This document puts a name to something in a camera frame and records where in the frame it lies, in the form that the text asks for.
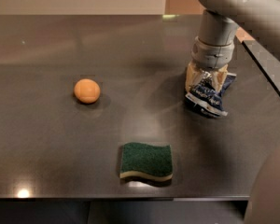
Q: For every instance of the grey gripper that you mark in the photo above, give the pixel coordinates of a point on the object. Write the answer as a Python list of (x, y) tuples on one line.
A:
[(212, 54)]

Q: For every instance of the blue Kettle chip bag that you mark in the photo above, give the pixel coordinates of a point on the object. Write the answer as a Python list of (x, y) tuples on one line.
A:
[(206, 99)]

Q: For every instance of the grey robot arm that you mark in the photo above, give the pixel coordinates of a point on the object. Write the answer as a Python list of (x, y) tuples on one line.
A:
[(261, 19)]

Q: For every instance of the green and yellow sponge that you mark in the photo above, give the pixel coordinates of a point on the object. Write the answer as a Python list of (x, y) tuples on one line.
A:
[(146, 161)]

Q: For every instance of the orange ball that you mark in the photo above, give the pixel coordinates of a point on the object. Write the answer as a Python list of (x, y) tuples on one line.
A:
[(87, 91)]

